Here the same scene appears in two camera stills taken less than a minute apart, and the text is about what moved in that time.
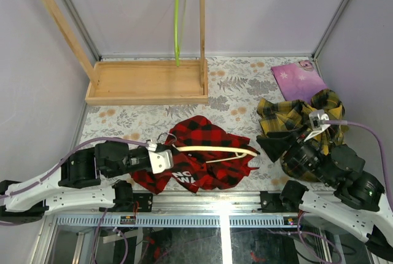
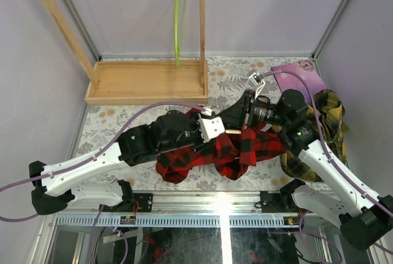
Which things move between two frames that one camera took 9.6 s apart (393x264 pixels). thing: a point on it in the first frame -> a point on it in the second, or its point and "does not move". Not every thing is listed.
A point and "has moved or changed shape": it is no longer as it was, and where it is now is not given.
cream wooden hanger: (241, 152) -> (233, 131)
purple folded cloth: (299, 81) does not move
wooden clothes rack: (133, 82) does not move
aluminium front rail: (213, 202) does not move
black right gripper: (276, 141) -> (237, 115)
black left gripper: (167, 149) -> (194, 139)
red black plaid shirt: (199, 170) has moved or changed shape
